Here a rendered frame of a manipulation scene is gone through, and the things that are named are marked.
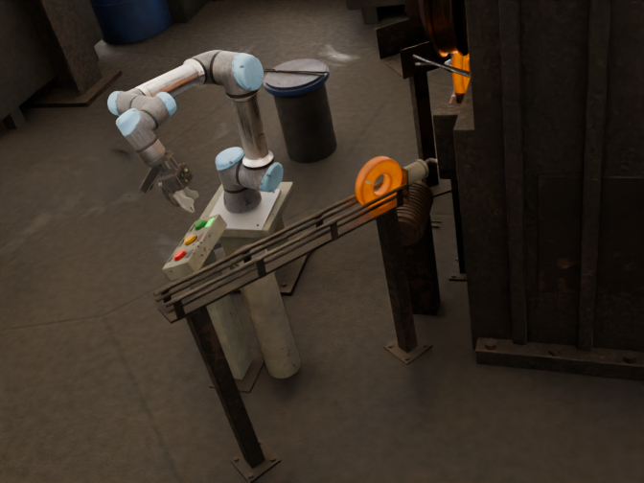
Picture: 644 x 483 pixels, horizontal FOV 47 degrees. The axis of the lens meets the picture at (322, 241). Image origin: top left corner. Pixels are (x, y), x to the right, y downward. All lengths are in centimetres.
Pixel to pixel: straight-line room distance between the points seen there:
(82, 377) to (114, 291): 48
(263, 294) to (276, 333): 18
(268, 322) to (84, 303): 110
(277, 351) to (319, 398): 21
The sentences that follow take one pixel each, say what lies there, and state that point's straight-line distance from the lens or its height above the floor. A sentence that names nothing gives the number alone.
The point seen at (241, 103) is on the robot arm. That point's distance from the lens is 258.
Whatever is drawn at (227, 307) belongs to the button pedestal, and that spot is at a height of 31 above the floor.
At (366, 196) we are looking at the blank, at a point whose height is 70.
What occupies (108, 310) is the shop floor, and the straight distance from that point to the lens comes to 319.
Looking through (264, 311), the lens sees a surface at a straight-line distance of 239.
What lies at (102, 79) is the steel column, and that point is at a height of 3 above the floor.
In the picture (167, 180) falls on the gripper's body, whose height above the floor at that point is 80.
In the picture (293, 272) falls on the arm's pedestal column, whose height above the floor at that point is 2.
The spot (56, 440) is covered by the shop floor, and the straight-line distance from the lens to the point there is 279.
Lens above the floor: 190
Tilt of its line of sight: 37 degrees down
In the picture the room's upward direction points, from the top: 13 degrees counter-clockwise
